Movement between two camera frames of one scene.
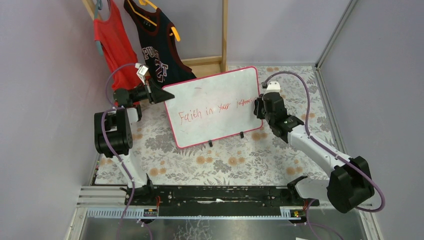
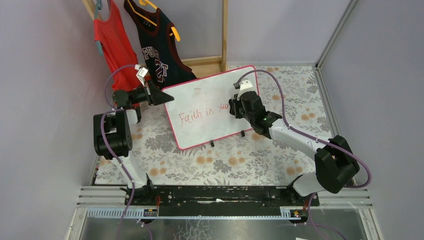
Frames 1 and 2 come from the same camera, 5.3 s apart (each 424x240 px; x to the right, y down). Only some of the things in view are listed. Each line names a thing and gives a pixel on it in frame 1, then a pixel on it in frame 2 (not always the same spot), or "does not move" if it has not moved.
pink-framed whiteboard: [214, 107] does not move
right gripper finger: [260, 102] to [235, 100]
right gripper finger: [259, 110] to [236, 108]
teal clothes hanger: [98, 6] does not move
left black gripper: [151, 92] does not move
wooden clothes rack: [200, 64] does not move
